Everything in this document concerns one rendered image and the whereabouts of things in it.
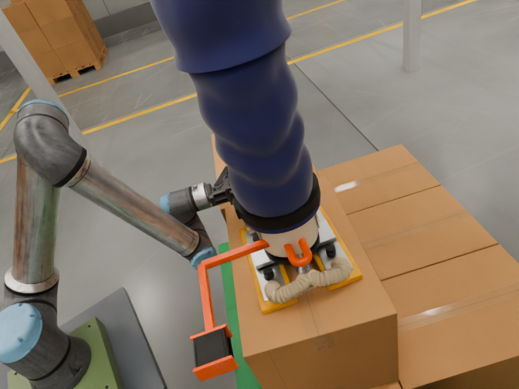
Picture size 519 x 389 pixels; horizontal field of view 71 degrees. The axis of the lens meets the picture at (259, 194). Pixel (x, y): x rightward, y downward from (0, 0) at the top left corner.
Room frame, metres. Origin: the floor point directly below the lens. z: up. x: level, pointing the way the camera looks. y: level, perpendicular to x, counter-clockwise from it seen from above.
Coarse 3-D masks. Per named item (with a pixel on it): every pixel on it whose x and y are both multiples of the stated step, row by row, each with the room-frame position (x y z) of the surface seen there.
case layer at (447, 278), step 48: (336, 192) 1.39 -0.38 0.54; (384, 192) 1.28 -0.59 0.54; (432, 192) 1.18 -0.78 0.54; (384, 240) 1.00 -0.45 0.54; (432, 240) 0.93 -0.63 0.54; (480, 240) 0.85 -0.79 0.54; (432, 288) 0.72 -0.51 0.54; (480, 288) 0.66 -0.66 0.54; (432, 336) 0.56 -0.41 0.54; (480, 336) 0.51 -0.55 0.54; (384, 384) 0.46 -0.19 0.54; (432, 384) 0.42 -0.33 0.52; (480, 384) 0.42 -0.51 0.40
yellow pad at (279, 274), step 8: (240, 232) 0.89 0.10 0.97; (248, 232) 0.87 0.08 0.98; (248, 240) 0.83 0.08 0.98; (256, 240) 0.80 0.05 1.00; (248, 256) 0.77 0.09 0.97; (272, 264) 0.71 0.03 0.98; (280, 264) 0.70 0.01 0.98; (256, 272) 0.70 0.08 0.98; (264, 272) 0.67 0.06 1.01; (272, 272) 0.66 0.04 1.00; (280, 272) 0.67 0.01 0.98; (256, 280) 0.67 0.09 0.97; (264, 280) 0.66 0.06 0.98; (272, 280) 0.65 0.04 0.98; (280, 280) 0.64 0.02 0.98; (288, 280) 0.64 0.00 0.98; (256, 288) 0.65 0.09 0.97; (264, 296) 0.61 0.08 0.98; (264, 304) 0.59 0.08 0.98; (272, 304) 0.58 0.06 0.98; (280, 304) 0.57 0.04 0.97; (288, 304) 0.57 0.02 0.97; (264, 312) 0.57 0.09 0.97
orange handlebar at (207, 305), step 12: (264, 240) 0.70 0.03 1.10; (300, 240) 0.66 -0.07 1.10; (228, 252) 0.70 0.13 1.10; (240, 252) 0.69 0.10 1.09; (252, 252) 0.69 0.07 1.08; (288, 252) 0.63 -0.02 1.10; (204, 264) 0.69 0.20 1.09; (216, 264) 0.68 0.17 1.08; (300, 264) 0.58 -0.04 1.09; (204, 276) 0.64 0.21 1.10; (204, 288) 0.61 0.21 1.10; (204, 300) 0.57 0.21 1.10; (204, 312) 0.54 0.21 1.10
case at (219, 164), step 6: (216, 156) 1.45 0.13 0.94; (216, 162) 1.40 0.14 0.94; (222, 162) 1.38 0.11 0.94; (216, 168) 1.35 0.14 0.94; (222, 168) 1.33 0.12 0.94; (216, 174) 1.30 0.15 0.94; (318, 174) 1.09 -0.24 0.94; (216, 180) 1.27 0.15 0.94; (222, 204) 1.10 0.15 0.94; (228, 204) 1.09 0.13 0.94; (222, 210) 1.07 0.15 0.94
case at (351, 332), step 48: (240, 240) 0.87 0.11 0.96; (240, 288) 0.68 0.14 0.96; (336, 288) 0.58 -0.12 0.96; (384, 288) 0.53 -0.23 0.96; (240, 336) 0.53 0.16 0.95; (288, 336) 0.49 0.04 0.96; (336, 336) 0.46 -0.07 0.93; (384, 336) 0.46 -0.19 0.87; (288, 384) 0.47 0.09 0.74; (336, 384) 0.46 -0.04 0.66
